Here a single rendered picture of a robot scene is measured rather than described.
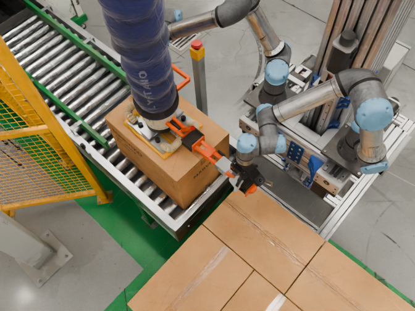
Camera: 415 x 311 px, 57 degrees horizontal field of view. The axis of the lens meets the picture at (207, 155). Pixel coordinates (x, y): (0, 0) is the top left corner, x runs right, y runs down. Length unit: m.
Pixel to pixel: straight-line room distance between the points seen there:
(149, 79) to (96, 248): 1.61
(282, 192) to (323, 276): 0.73
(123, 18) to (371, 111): 0.90
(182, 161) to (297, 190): 1.06
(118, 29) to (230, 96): 2.07
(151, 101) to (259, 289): 1.15
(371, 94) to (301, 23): 2.76
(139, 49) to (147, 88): 0.25
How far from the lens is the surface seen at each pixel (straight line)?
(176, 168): 1.98
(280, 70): 1.93
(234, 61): 3.68
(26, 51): 3.41
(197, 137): 1.88
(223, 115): 3.29
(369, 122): 1.41
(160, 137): 2.05
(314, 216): 2.71
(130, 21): 1.44
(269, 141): 1.50
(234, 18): 1.72
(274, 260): 2.23
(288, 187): 2.76
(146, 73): 1.64
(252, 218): 2.29
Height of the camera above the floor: 2.69
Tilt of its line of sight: 61 degrees down
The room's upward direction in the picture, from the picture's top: 5 degrees counter-clockwise
